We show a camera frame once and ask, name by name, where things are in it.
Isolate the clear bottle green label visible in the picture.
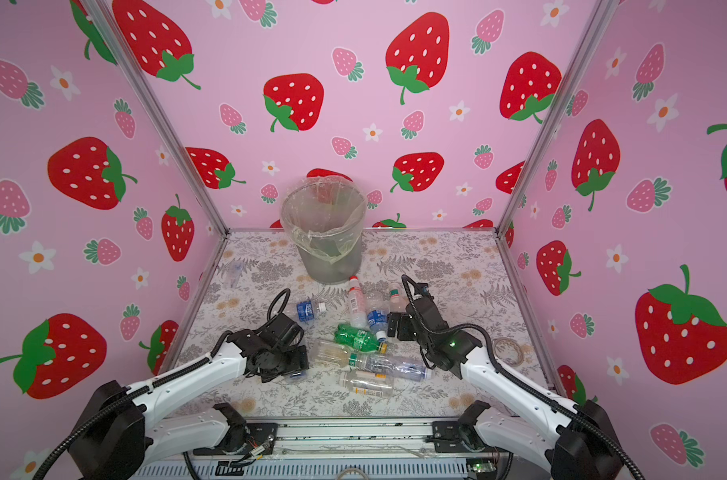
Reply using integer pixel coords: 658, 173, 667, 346
389, 285, 407, 313

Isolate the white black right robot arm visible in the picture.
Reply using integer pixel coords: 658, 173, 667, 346
389, 297, 640, 479

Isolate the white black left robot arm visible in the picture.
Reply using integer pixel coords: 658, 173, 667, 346
66, 330, 309, 479

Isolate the silver mesh waste bin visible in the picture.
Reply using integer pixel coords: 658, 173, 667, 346
279, 176, 367, 285

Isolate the clear green bin liner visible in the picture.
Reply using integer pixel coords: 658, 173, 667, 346
279, 176, 367, 264

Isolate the Pocari Sweat bottle lying apart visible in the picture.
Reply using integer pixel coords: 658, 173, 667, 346
295, 298, 327, 323

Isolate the clear bottle blue cap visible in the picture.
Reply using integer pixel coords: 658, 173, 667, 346
348, 353, 433, 382

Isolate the clear bottle yellow label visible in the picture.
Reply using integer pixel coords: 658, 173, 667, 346
309, 340, 357, 369

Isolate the Pocari Sweat bottle in pile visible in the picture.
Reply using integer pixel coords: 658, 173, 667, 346
367, 291, 389, 343

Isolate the green Sprite bottle yellow cap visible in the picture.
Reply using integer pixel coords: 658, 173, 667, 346
334, 323, 387, 354

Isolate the clear tea bottle front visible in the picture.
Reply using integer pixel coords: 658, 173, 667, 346
339, 370, 393, 398

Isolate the white bottle red cap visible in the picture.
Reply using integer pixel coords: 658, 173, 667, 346
347, 276, 369, 329

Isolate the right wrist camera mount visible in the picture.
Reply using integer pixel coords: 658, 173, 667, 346
411, 282, 433, 300

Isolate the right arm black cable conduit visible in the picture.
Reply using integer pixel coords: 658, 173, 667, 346
400, 274, 647, 480

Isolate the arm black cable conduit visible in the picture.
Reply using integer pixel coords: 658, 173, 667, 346
31, 287, 292, 480
400, 274, 647, 480

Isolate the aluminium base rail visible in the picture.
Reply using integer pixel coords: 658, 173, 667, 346
135, 417, 511, 479

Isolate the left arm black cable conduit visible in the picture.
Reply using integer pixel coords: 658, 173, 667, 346
31, 287, 292, 480

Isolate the aluminium frame post right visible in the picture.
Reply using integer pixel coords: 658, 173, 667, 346
497, 0, 619, 239

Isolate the aluminium frame post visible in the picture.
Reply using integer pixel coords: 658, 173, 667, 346
497, 0, 619, 239
83, 0, 228, 237

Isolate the aluminium frame post left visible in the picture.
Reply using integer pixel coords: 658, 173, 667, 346
83, 0, 228, 237

